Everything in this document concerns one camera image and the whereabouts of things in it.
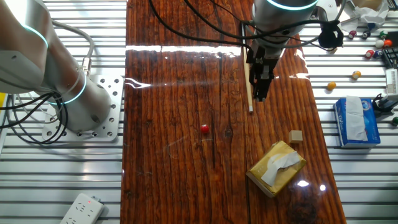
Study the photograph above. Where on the yellow object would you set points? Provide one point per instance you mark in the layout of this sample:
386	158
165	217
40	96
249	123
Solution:
2	101

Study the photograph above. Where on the small blue object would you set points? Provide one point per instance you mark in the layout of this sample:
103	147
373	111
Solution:
371	25

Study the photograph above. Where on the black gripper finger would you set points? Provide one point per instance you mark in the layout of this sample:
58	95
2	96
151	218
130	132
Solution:
267	87
256	84

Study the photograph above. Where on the gold tissue pack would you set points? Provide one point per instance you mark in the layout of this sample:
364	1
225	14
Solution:
264	169

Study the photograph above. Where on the silver perforated base plate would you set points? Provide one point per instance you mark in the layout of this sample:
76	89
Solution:
115	102

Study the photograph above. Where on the blue tissue box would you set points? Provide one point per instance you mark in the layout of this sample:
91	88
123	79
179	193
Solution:
371	124

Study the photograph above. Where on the white ribbed device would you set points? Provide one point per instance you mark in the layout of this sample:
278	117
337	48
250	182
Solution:
392	81

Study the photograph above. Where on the small wooden cube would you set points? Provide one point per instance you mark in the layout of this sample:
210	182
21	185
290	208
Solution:
295	137

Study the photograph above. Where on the crumpled white paper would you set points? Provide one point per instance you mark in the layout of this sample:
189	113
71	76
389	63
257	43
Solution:
373	15

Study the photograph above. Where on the orange pool ball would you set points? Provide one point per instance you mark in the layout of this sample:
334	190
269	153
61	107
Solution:
388	43

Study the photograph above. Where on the brown cardboard box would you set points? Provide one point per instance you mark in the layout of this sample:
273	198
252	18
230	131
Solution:
367	3

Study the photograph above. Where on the green striped pool ball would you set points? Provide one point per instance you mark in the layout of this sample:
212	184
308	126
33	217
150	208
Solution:
383	34

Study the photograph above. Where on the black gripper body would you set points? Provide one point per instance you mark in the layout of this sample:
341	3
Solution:
264	51

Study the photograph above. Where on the black rectangular object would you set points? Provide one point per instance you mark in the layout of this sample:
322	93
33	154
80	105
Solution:
392	38

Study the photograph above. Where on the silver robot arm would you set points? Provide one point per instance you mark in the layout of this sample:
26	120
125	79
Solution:
31	46

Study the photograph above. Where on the yellow striped pool ball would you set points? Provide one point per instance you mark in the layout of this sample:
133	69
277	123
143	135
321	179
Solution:
356	74

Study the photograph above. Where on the black keyboard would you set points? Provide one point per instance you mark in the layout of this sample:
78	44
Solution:
391	57

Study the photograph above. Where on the white power strip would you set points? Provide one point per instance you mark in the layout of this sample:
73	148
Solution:
82	211

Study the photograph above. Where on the red striped pool ball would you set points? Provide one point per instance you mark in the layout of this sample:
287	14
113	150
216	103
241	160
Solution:
369	53

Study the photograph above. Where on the white cue ball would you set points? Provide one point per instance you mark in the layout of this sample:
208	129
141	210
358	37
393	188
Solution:
379	43

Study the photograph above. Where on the wooden pool cue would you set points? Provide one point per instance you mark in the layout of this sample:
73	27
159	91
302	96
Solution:
248	93

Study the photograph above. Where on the blue pool ball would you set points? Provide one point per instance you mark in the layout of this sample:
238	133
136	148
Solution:
377	53

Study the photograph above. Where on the maroon striped pool ball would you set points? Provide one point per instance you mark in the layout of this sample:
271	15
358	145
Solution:
352	34

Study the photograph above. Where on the black pool ball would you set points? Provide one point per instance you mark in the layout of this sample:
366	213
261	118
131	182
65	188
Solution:
366	34

